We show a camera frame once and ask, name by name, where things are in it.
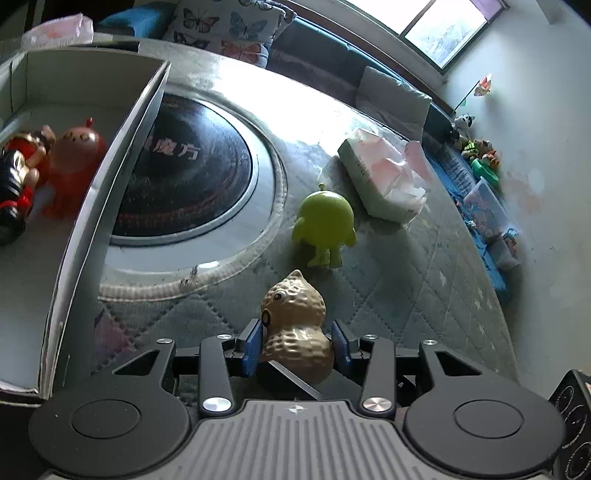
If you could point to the black and white plush cow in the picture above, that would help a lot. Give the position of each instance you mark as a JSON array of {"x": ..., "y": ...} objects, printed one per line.
[{"x": 461, "y": 123}]

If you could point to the black perforated object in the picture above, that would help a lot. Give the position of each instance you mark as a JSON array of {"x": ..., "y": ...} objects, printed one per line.
[{"x": 572, "y": 415}]

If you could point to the green round alien toy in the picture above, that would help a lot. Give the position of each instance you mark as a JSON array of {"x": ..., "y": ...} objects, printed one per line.
[{"x": 325, "y": 217}]

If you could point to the clear plastic storage tub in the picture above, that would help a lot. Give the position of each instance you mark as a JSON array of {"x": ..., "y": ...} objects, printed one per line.
[{"x": 485, "y": 207}]

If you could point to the grey cushion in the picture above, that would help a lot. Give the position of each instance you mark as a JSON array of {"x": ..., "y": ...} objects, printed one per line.
[{"x": 392, "y": 101}]

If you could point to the purple curtain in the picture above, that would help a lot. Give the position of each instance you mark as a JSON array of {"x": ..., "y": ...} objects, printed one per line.
[{"x": 491, "y": 7}]

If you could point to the butterfly print cushion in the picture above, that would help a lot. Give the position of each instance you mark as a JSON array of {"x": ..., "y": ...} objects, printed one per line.
[
  {"x": 290, "y": 16},
  {"x": 217, "y": 27}
]

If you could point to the black and red doll toy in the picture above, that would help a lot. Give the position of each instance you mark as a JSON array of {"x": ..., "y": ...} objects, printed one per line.
[{"x": 18, "y": 175}]

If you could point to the white tissue pack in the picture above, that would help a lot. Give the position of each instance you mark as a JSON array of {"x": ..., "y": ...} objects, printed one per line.
[{"x": 369, "y": 170}]

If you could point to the long grey cardboard box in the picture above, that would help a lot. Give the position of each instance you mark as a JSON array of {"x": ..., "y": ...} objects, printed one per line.
[{"x": 92, "y": 207}]

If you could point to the pile of small toys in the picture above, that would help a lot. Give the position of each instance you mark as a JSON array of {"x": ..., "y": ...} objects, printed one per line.
[{"x": 482, "y": 154}]

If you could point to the pink plastic bag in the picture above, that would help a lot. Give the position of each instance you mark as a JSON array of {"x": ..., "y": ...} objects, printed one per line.
[{"x": 60, "y": 30}]

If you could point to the red round octopus toy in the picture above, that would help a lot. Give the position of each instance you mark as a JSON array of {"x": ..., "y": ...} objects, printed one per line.
[{"x": 76, "y": 157}]

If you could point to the grey quilted table cover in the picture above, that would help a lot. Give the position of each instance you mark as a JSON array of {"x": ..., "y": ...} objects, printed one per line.
[{"x": 415, "y": 286}]

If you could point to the paper wall decoration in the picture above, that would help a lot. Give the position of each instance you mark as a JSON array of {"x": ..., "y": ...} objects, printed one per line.
[{"x": 482, "y": 85}]

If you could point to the round black induction cooktop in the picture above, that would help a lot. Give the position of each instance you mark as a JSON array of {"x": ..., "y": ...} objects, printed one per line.
[{"x": 194, "y": 175}]

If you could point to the window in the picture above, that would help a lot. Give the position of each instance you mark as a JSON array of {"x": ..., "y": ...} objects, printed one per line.
[{"x": 443, "y": 32}]

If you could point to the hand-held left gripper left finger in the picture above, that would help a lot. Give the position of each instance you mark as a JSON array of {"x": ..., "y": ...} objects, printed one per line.
[{"x": 253, "y": 344}]

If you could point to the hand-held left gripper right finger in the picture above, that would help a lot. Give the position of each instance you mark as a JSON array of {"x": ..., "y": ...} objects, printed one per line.
[{"x": 340, "y": 344}]

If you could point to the tan peanut toy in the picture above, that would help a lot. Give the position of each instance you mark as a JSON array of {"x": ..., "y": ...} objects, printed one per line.
[{"x": 295, "y": 314}]

